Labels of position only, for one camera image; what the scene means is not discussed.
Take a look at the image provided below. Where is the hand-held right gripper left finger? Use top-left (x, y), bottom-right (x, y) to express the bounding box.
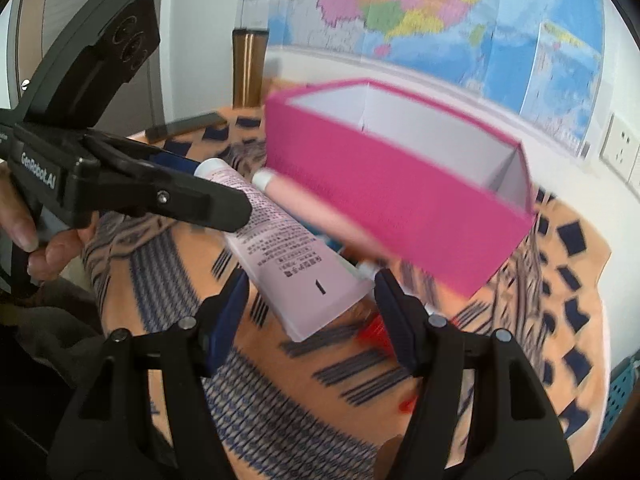
top-left (47, 269), bottom-right (250, 480)

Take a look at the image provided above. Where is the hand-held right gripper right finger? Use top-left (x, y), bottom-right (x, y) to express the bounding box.
top-left (374, 268), bottom-right (575, 480)

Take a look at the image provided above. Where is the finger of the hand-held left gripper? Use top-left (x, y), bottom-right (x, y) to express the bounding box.
top-left (147, 151), bottom-right (203, 177)
top-left (75, 129), bottom-right (252, 234)

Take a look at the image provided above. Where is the pale pink printed tube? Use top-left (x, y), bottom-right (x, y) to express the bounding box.
top-left (194, 158), bottom-right (376, 343)

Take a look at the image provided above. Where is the pink cardboard box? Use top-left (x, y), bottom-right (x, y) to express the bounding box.
top-left (264, 78), bottom-right (538, 300)

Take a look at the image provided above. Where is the person's left hand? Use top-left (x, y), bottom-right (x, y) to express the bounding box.
top-left (0, 162), bottom-right (101, 285)

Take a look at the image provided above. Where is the blue packet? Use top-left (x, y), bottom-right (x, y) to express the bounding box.
top-left (315, 232), bottom-right (348, 256)

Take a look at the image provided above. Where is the orange patterned blanket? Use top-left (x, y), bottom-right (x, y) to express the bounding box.
top-left (82, 77), bottom-right (613, 480)

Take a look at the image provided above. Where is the gold thermos bottle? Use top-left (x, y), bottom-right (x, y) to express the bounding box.
top-left (231, 28), bottom-right (271, 109)

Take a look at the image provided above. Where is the plain pink tube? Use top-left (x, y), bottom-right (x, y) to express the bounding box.
top-left (251, 167), bottom-right (396, 262)

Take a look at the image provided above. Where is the brown round object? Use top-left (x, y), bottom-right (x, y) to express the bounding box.
top-left (375, 435), bottom-right (407, 480)

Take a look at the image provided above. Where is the dark grey clothing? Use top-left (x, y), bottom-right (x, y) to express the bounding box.
top-left (0, 275), bottom-right (173, 480)

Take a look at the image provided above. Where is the blue plastic basket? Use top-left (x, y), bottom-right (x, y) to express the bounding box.
top-left (605, 352), bottom-right (640, 438)

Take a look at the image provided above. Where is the colourful wall map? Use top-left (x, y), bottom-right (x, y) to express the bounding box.
top-left (240, 0), bottom-right (607, 157)

